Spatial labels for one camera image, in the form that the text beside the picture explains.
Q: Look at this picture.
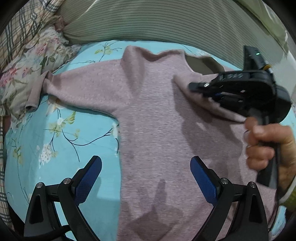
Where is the pink knit sweater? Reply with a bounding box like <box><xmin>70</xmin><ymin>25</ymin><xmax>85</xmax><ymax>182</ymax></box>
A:
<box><xmin>24</xmin><ymin>45</ymin><xmax>278</xmax><ymax>241</ymax></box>

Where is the red sleeve green cuff forearm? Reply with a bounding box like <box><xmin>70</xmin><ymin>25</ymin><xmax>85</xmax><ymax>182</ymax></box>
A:
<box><xmin>279</xmin><ymin>178</ymin><xmax>296</xmax><ymax>212</ymax></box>

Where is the person's right hand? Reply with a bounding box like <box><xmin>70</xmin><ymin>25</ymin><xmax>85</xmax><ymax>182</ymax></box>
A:
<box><xmin>245</xmin><ymin>117</ymin><xmax>295</xmax><ymax>191</ymax></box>

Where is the light blue floral bedsheet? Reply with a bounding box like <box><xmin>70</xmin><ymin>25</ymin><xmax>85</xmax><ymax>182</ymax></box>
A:
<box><xmin>4</xmin><ymin>39</ymin><xmax>287</xmax><ymax>241</ymax></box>

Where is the green striped quilt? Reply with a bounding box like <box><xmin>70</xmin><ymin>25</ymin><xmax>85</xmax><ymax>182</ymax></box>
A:
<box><xmin>58</xmin><ymin>1</ymin><xmax>288</xmax><ymax>68</ymax></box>

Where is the pale green pillow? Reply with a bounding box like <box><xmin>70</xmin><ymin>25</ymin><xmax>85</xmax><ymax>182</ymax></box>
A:
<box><xmin>237</xmin><ymin>0</ymin><xmax>289</xmax><ymax>54</ymax></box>

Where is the floral patterned pillow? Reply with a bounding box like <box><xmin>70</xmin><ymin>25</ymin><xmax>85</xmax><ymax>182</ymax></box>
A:
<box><xmin>1</xmin><ymin>26</ymin><xmax>81</xmax><ymax>128</ymax></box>

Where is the plaid checkered pillow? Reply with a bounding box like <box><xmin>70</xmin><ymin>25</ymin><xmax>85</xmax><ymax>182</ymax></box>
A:
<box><xmin>1</xmin><ymin>0</ymin><xmax>63</xmax><ymax>71</ymax></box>

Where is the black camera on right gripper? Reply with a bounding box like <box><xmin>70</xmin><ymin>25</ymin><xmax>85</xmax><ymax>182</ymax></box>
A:
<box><xmin>243</xmin><ymin>46</ymin><xmax>271</xmax><ymax>71</ymax></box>

